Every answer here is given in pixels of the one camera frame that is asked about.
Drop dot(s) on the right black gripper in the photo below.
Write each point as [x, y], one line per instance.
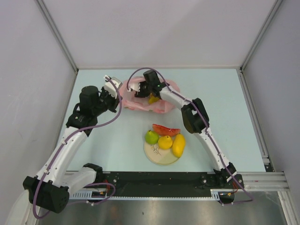
[142, 93]

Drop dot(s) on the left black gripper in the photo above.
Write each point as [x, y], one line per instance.
[114, 100]

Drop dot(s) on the yellow fake fruit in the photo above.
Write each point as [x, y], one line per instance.
[152, 99]

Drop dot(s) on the pink plastic bag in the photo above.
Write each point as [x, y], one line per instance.
[129, 101]

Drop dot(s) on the red watermelon slice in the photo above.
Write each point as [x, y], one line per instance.
[165, 131]

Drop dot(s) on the green fake pear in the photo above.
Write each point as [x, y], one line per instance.
[151, 137]

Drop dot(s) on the yellow fake lemon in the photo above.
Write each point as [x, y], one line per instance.
[165, 142]

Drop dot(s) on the yellow fake mango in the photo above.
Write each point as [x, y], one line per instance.
[178, 145]

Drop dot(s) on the round cream plate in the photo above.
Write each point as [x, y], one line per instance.
[159, 156]

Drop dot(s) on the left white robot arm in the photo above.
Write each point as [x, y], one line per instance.
[48, 189]

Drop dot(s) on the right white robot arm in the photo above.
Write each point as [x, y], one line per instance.
[195, 120]

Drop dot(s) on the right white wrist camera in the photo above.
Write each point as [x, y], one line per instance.
[133, 86]

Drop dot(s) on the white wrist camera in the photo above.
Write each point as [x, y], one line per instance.
[133, 86]
[112, 85]

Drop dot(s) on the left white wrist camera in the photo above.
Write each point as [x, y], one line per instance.
[112, 85]

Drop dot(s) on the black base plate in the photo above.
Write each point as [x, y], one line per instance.
[169, 184]

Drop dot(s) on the white slotted cable duct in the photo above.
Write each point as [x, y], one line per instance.
[96, 195]

